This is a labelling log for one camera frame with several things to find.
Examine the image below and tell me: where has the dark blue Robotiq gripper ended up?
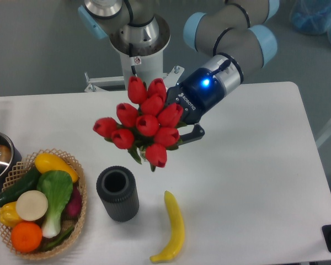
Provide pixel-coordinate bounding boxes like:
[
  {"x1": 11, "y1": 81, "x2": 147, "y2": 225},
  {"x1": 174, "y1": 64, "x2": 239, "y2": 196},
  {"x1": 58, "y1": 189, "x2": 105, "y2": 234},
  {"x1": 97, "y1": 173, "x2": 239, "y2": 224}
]
[{"x1": 165, "y1": 68, "x2": 226, "y2": 145}]

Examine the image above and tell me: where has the red tulip bouquet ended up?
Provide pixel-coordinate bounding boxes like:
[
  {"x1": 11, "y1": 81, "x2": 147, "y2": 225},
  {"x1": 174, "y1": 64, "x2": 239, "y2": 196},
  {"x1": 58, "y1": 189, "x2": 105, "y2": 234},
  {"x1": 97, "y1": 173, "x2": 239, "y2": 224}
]
[{"x1": 93, "y1": 76, "x2": 186, "y2": 171}]

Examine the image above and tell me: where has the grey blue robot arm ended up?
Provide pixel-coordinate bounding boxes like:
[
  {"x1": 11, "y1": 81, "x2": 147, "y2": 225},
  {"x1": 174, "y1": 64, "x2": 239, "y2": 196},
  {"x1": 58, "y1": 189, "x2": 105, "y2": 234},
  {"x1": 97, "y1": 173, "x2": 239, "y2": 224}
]
[{"x1": 78, "y1": 1, "x2": 279, "y2": 144}]

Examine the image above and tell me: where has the dark grey ribbed vase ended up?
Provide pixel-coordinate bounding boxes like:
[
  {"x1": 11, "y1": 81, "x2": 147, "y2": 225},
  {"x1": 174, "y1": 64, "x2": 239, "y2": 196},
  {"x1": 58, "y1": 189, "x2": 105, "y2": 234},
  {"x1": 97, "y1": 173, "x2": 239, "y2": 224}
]
[{"x1": 96, "y1": 166, "x2": 139, "y2": 222}]

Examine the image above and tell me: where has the yellow banana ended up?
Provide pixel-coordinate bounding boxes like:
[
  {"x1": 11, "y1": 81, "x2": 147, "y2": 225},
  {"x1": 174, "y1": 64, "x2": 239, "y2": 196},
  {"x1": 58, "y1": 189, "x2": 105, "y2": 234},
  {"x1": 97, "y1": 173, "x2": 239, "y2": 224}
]
[{"x1": 150, "y1": 190, "x2": 185, "y2": 263}]

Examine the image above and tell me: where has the purple sweet potato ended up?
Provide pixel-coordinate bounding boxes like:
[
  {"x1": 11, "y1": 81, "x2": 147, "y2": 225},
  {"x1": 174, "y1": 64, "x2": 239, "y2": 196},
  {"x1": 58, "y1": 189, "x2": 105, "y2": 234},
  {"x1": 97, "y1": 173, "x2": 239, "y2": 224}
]
[{"x1": 65, "y1": 186, "x2": 82, "y2": 218}]

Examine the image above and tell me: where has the green bok choy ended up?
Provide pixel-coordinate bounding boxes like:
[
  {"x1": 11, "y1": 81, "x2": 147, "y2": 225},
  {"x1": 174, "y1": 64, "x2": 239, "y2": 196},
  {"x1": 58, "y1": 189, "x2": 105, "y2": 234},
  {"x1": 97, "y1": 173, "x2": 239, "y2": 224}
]
[{"x1": 37, "y1": 170, "x2": 73, "y2": 239}]

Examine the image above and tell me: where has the yellow squash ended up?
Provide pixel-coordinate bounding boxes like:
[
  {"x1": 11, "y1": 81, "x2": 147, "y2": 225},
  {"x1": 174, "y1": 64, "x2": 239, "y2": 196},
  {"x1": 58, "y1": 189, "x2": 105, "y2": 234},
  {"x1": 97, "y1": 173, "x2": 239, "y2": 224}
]
[{"x1": 34, "y1": 153, "x2": 79, "y2": 183}]

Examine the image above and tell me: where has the blue plastic bag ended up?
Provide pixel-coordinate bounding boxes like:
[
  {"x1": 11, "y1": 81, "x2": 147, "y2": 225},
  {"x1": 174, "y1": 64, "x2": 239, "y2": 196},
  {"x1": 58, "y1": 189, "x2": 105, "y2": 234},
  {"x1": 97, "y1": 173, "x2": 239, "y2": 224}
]
[{"x1": 290, "y1": 1, "x2": 331, "y2": 44}]

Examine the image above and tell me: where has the green chili pepper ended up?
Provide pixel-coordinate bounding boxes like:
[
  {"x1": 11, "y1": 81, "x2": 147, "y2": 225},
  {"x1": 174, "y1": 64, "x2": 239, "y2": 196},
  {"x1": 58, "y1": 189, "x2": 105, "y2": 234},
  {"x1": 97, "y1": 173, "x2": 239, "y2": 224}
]
[{"x1": 41, "y1": 226, "x2": 74, "y2": 252}]

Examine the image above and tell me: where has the woven wicker basket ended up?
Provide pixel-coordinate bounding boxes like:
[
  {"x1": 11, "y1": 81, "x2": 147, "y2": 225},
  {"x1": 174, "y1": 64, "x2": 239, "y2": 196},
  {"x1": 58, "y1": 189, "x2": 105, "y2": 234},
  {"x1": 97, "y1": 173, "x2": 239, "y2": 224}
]
[{"x1": 0, "y1": 149, "x2": 87, "y2": 261}]

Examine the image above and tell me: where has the dark green cucumber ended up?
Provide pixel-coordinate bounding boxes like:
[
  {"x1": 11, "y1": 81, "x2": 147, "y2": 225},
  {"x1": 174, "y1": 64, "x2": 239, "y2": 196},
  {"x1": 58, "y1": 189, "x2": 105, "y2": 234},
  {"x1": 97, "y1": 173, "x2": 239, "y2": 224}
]
[{"x1": 0, "y1": 166, "x2": 41, "y2": 208}]

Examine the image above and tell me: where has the orange fruit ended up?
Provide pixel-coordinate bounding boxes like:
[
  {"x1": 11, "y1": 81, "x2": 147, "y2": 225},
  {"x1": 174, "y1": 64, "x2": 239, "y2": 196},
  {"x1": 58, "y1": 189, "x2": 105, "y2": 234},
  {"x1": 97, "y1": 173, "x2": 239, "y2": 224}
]
[{"x1": 10, "y1": 222, "x2": 42, "y2": 253}]

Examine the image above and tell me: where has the yellow bell pepper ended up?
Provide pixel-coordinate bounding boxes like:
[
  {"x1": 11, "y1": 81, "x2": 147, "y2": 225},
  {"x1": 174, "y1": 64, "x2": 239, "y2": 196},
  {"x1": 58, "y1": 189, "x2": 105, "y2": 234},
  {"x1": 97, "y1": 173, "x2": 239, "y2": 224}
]
[{"x1": 0, "y1": 202, "x2": 23, "y2": 228}]

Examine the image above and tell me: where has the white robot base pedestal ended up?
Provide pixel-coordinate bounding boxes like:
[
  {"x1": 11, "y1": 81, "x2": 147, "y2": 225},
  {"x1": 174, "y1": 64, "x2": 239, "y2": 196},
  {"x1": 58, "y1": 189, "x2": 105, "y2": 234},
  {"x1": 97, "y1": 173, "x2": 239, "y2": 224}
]
[{"x1": 85, "y1": 14, "x2": 184, "y2": 92}]

